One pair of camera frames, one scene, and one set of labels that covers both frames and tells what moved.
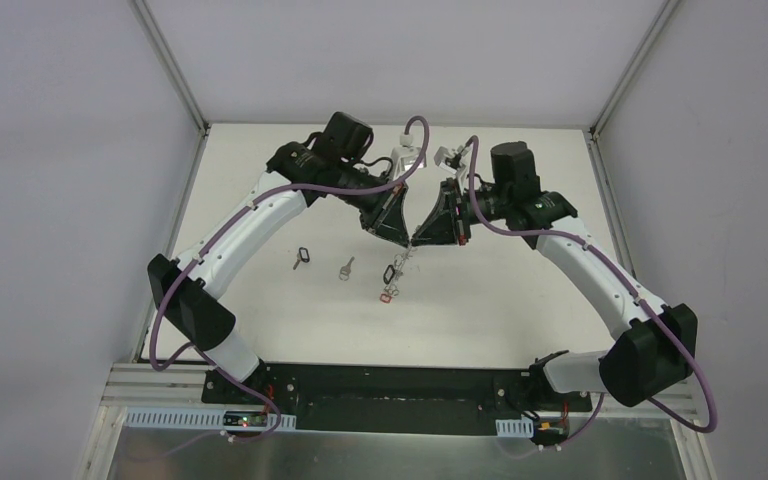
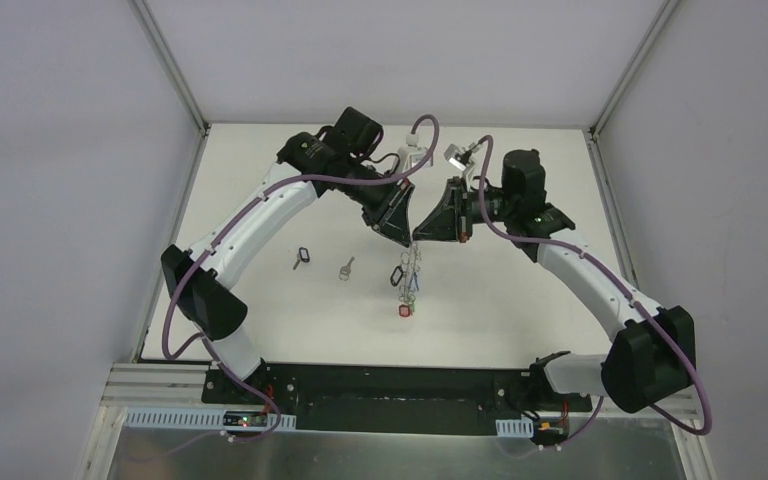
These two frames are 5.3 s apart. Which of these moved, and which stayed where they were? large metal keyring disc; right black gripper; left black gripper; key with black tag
Moved: large metal keyring disc
Stayed: right black gripper; key with black tag; left black gripper
